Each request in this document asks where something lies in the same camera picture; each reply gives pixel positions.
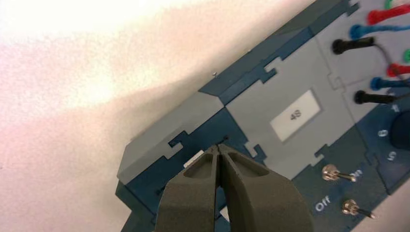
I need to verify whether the grey and blue task box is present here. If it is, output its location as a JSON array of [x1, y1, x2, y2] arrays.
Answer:
[[116, 0, 410, 232]]

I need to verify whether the white display label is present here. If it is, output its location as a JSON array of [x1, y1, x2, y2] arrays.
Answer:
[[270, 89, 322, 143]]

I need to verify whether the metal toggle switch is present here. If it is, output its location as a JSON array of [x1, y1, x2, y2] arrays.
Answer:
[[341, 199, 376, 220], [322, 164, 357, 183]]

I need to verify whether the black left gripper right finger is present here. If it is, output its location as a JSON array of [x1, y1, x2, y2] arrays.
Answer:
[[219, 144, 315, 232]]

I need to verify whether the green rotary knob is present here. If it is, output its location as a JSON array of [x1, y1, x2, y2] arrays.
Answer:
[[390, 110, 410, 151]]

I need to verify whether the blue banana plug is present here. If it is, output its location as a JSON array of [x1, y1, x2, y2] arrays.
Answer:
[[370, 76, 410, 91], [349, 23, 410, 41]]

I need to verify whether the black jumper wire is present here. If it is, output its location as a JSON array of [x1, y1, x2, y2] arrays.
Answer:
[[373, 43, 405, 81]]

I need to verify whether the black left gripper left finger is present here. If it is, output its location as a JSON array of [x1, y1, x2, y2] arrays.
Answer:
[[155, 145, 220, 232]]

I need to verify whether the black banana plug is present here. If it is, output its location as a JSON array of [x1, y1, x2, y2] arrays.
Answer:
[[332, 36, 376, 55], [354, 90, 396, 105]]

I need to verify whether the red banana plug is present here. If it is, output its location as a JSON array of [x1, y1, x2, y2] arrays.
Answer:
[[386, 63, 410, 78], [367, 3, 410, 26]]

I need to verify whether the white slider knob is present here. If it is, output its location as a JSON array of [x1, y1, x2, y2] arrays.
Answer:
[[219, 206, 231, 222], [184, 149, 205, 169]]

